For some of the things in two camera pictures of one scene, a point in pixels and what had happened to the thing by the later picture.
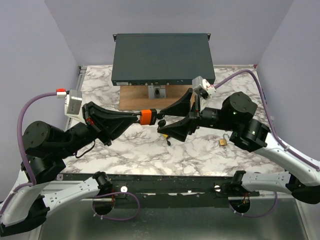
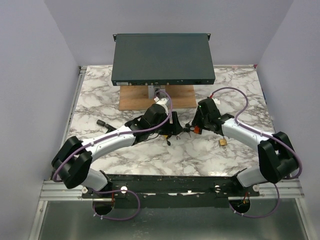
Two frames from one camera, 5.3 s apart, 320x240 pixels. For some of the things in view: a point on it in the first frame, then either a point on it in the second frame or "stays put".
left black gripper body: x=89 y=121 to x=168 y=128
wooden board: x=135 y=98 stays put
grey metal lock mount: x=157 y=92 stays put
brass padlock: x=223 y=142 stays put
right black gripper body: x=195 y=115 to x=200 y=120
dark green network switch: x=161 y=59 stays put
